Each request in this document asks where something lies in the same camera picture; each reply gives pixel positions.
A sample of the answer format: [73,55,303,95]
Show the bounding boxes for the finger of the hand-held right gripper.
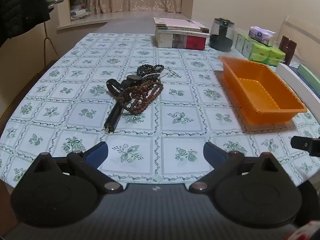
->
[291,135,320,157]

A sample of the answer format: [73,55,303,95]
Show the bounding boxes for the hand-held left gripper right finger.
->
[189,142,290,193]

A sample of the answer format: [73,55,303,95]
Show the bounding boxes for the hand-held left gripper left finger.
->
[22,141,123,194]

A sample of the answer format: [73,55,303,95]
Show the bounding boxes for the black wrist watch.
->
[104,74,142,134]

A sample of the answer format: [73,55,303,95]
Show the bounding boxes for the brown bead necklace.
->
[117,78,164,117]

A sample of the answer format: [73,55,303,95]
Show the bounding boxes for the orange plastic tray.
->
[218,56,307,126]

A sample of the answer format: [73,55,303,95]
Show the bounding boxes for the white pearl strand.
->
[140,71,163,79]

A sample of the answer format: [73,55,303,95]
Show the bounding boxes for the black bead necklace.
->
[136,64,165,81]

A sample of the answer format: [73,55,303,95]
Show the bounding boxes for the floral printed tablecloth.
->
[0,32,320,183]

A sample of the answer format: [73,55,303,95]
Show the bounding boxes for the dark blue flat box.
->
[287,64,317,92]

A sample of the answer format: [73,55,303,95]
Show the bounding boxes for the long white box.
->
[276,62,320,103]

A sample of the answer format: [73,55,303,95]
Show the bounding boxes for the long green box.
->
[297,64,320,86]

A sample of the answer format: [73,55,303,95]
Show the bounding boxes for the red white printed cloth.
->
[287,221,320,240]

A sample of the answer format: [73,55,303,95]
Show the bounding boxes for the brown wooden cup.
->
[279,35,297,65]

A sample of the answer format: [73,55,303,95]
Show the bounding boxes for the green tissue packs bundle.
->
[235,32,286,67]

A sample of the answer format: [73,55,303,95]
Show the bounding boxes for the clear plastic chair back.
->
[282,15,320,46]

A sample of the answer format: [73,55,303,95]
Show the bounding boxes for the purple tissue box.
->
[248,26,276,47]

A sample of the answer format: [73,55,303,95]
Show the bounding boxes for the white and red box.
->
[155,27,210,49]

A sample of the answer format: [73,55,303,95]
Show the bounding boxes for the dark green clear jar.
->
[209,17,235,52]

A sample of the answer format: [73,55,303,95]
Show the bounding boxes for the coat stand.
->
[43,21,60,67]

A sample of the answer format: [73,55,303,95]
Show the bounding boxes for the stack of books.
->
[153,17,210,34]

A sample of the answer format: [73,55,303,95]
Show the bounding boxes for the white plastic bags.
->
[70,0,91,21]

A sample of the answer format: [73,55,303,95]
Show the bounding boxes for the black down jacket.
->
[0,0,55,46]

